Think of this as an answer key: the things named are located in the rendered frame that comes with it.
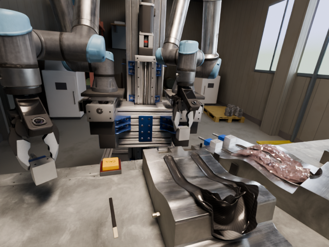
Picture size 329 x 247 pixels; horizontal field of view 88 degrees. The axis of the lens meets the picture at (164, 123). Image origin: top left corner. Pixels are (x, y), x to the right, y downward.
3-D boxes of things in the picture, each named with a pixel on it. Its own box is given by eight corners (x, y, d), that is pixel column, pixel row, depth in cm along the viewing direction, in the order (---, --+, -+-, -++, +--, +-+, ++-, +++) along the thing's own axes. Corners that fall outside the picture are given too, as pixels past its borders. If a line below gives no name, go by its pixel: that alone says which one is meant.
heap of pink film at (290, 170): (226, 155, 74) (230, 139, 71) (249, 146, 83) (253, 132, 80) (295, 193, 54) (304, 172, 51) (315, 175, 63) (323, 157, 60)
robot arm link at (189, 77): (199, 72, 67) (179, 71, 64) (197, 84, 68) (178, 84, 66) (190, 70, 73) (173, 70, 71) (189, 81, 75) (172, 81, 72)
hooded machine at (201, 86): (216, 106, 538) (224, 60, 492) (198, 105, 528) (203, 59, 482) (207, 100, 610) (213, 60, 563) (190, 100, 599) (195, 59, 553)
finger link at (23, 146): (24, 162, 48) (27, 131, 46) (30, 172, 44) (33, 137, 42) (9, 164, 45) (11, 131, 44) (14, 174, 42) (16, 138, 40)
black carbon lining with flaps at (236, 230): (160, 160, 65) (161, 137, 62) (198, 156, 70) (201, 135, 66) (206, 253, 34) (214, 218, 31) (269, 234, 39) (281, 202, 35)
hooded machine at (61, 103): (62, 110, 402) (52, 46, 355) (89, 111, 412) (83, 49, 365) (48, 120, 337) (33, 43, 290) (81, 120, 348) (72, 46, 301)
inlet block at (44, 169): (24, 164, 52) (20, 149, 51) (43, 159, 56) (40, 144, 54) (36, 185, 44) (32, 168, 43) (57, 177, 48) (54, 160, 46)
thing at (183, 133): (168, 129, 86) (169, 119, 84) (177, 129, 87) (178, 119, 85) (178, 140, 74) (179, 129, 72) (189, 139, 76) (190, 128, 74)
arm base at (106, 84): (95, 87, 110) (93, 72, 107) (119, 88, 113) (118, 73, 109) (88, 92, 96) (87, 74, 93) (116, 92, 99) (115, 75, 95)
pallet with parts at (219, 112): (246, 122, 395) (248, 110, 385) (215, 122, 383) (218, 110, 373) (223, 110, 494) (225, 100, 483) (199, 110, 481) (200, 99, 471)
